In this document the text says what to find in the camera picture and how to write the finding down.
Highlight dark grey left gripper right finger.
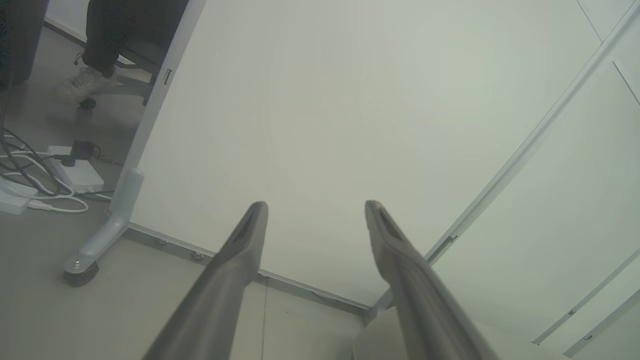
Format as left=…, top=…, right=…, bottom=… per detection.
left=364, top=200, right=501, bottom=360

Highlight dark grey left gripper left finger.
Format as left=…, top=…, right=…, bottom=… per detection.
left=142, top=201, right=269, bottom=360

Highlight grey partition leg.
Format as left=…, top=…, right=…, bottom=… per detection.
left=64, top=167, right=145, bottom=275

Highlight black caster wheel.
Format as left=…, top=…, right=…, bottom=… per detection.
left=62, top=261, right=100, bottom=289

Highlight white partition panel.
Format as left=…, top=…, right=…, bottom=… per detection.
left=122, top=0, right=603, bottom=318
left=425, top=0, right=640, bottom=358

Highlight white square power strip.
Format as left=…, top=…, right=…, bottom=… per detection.
left=47, top=145, right=105, bottom=194

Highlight black power adapter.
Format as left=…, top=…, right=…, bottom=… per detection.
left=60, top=140, right=97, bottom=168

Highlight grey office chair base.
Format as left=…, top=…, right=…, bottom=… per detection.
left=79, top=42, right=167, bottom=111

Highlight white long power strip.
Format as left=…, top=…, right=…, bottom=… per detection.
left=0, top=179, right=39, bottom=216

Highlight white sneaker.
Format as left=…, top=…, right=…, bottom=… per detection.
left=54, top=65, right=120, bottom=99

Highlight person leg black trousers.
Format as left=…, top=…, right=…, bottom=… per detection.
left=82, top=0, right=190, bottom=79

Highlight dark cabinet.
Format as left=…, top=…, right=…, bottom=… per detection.
left=0, top=0, right=50, bottom=92

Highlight white cable with plug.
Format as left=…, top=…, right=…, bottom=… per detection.
left=27, top=194, right=90, bottom=215

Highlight white looped floor cable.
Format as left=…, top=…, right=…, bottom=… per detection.
left=0, top=150, right=63, bottom=197

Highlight black floor cable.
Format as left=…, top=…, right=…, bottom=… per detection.
left=0, top=75, right=76, bottom=197

